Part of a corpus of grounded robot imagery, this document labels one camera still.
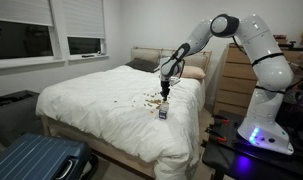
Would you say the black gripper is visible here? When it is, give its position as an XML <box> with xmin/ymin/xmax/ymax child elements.
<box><xmin>160</xmin><ymin>81</ymin><xmax>170</xmax><ymax>98</ymax></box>

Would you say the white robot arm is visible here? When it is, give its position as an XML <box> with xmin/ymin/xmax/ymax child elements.
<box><xmin>160</xmin><ymin>14</ymin><xmax>294</xmax><ymax>155</ymax></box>

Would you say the dark grey pillow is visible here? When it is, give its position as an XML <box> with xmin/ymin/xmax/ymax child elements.
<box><xmin>127</xmin><ymin>59</ymin><xmax>159</xmax><ymax>73</ymax></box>

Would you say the pink pillow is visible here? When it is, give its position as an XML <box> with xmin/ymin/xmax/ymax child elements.
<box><xmin>182</xmin><ymin>66</ymin><xmax>205</xmax><ymax>79</ymax></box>

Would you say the white quilted duvet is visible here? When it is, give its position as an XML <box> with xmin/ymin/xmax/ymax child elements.
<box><xmin>35</xmin><ymin>64</ymin><xmax>206</xmax><ymax>180</ymax></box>

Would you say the wooden dresser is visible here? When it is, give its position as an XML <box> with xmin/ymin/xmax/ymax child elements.
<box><xmin>213</xmin><ymin>44</ymin><xmax>257</xmax><ymax>115</ymax></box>

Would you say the black clamp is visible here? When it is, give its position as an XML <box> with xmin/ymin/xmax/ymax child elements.
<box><xmin>205</xmin><ymin>127</ymin><xmax>227</xmax><ymax>142</ymax></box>

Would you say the black robot table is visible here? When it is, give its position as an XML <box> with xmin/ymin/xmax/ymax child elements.
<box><xmin>202</xmin><ymin>111</ymin><xmax>303</xmax><ymax>180</ymax></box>

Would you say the white window blind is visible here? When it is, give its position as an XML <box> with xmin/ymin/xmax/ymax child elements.
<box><xmin>0</xmin><ymin>0</ymin><xmax>53</xmax><ymax>26</ymax></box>
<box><xmin>62</xmin><ymin>0</ymin><xmax>105</xmax><ymax>38</ymax></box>

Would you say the dark grey ottoman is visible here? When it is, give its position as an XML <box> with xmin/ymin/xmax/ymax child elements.
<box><xmin>0</xmin><ymin>90</ymin><xmax>44</xmax><ymax>147</ymax></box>

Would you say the blue hard suitcase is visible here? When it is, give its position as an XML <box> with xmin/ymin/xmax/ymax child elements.
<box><xmin>0</xmin><ymin>133</ymin><xmax>98</xmax><ymax>180</ymax></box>

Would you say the orange handled clamp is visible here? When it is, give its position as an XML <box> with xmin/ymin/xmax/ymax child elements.
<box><xmin>211</xmin><ymin>114</ymin><xmax>230</xmax><ymax>123</ymax></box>

